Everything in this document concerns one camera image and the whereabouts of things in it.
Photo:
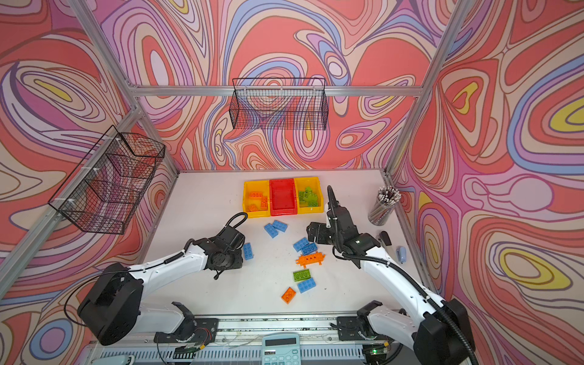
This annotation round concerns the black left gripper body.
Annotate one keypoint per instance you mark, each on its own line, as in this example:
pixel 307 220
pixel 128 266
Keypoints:
pixel 234 260

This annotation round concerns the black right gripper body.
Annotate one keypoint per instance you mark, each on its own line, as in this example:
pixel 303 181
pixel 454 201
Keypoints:
pixel 336 238

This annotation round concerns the blue long brick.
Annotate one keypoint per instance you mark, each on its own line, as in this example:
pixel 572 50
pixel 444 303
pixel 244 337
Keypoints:
pixel 247 252

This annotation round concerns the blue brick studs up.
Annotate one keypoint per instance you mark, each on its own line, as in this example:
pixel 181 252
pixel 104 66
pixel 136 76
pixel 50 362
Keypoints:
pixel 299 245

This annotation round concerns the green long brick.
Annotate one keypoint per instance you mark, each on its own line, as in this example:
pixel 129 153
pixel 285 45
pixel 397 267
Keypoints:
pixel 313 203

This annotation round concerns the green brick front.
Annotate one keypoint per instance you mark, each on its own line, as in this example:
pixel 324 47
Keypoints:
pixel 302 275

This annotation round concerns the orange long brick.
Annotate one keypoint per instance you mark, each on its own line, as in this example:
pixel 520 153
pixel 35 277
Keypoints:
pixel 264 205

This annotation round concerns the orange brick front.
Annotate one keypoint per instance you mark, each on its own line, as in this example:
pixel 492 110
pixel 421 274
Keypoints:
pixel 288 295

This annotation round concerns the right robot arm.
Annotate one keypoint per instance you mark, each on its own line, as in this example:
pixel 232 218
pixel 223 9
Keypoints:
pixel 436 330

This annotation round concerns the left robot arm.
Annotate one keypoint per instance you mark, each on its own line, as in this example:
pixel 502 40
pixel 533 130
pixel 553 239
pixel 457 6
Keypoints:
pixel 114 307

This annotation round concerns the white stapler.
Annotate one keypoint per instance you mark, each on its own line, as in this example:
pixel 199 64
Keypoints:
pixel 386 242

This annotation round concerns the red bin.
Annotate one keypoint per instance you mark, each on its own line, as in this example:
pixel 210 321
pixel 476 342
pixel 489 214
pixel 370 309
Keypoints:
pixel 283 197

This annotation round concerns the right yellow bin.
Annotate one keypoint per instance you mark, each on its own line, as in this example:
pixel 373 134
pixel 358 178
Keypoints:
pixel 300 185

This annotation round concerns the yellow bin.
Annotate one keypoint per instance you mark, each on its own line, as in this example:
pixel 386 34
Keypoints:
pixel 300 185
pixel 259 186

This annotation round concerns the clear cup of pencils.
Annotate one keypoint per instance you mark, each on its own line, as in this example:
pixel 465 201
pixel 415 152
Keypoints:
pixel 387 199

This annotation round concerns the small blue object by stapler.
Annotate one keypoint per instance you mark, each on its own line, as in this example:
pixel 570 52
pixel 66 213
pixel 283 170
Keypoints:
pixel 401 254

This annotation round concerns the left yellow bin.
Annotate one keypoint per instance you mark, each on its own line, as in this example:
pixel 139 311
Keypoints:
pixel 259 186

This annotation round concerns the teal calculator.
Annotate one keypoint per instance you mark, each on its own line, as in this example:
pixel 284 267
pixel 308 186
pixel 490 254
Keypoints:
pixel 282 348

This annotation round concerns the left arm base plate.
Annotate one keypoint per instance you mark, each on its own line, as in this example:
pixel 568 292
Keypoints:
pixel 201 331

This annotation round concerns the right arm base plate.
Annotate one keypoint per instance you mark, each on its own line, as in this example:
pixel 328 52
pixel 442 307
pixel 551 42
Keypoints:
pixel 351 328

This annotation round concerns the left wire basket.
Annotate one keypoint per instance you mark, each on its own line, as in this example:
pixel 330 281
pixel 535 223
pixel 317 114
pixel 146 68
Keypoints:
pixel 108 189

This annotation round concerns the wire basket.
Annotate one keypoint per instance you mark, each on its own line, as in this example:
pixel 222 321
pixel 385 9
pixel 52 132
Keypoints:
pixel 279 103
pixel 108 189

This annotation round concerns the back wire basket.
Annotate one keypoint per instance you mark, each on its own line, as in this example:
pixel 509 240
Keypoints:
pixel 279 103

